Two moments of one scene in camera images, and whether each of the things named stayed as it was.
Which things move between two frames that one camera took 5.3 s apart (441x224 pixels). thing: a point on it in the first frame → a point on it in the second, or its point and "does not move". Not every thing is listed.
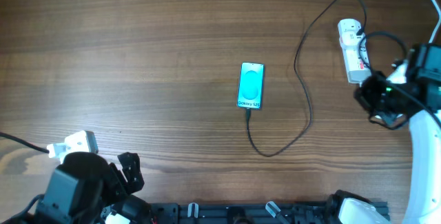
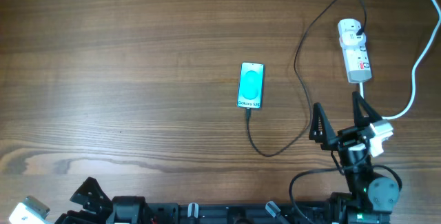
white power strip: (357, 69) does not move
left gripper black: (121, 181) → (87, 203)
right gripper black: (373, 97) → (346, 138)
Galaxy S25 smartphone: (251, 85) does not move
